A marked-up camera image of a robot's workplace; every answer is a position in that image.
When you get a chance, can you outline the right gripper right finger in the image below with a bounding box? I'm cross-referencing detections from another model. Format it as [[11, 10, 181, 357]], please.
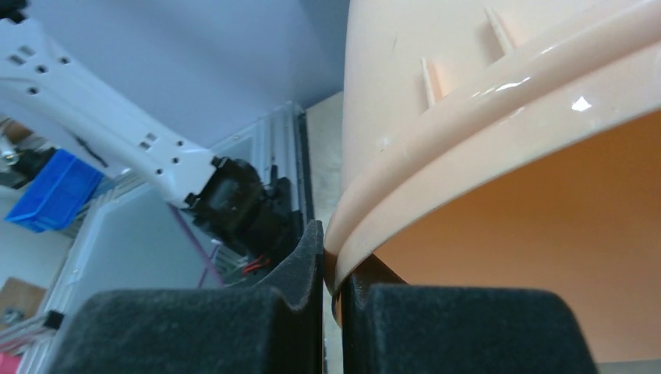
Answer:
[[341, 256, 597, 373]]

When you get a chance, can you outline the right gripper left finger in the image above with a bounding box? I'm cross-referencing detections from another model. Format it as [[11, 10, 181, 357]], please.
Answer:
[[48, 221, 323, 373]]

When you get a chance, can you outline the orange capybara bucket blue rim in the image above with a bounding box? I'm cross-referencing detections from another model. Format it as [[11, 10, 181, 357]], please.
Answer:
[[325, 1, 660, 362]]

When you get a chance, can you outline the blue storage bin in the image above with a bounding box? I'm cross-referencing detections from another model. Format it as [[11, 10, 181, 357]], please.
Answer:
[[5, 150, 103, 233]]

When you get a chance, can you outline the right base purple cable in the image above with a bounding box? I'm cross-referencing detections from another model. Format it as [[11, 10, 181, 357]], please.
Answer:
[[168, 203, 225, 289]]

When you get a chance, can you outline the aluminium frame rail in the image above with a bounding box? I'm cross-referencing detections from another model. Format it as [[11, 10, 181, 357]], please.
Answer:
[[0, 102, 316, 374]]

